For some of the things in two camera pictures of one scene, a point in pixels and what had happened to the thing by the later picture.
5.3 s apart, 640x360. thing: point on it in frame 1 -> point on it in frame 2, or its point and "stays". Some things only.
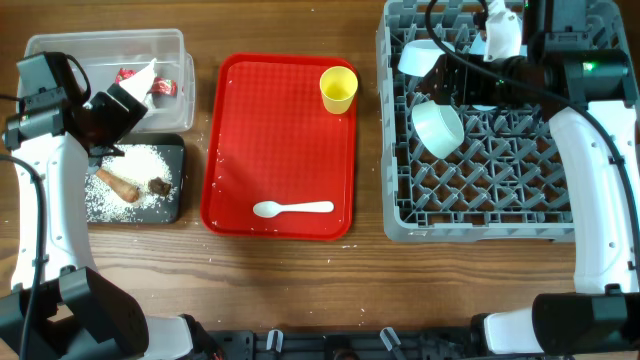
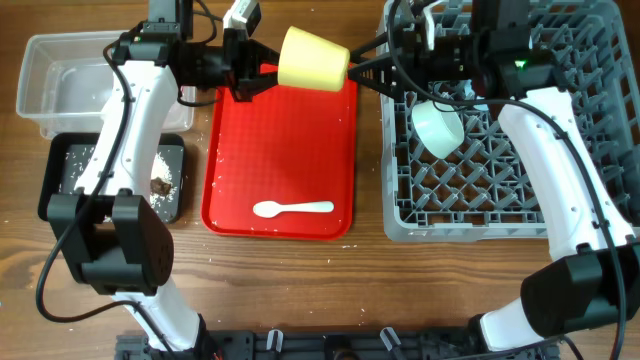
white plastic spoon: [270, 209] stays
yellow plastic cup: [338, 85] -> [308, 61]
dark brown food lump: [157, 186] stays
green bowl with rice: [438, 127] stays
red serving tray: [278, 165] stays
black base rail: [389, 344] stays
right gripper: [469, 92] -> [412, 56]
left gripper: [123, 121] -> [242, 58]
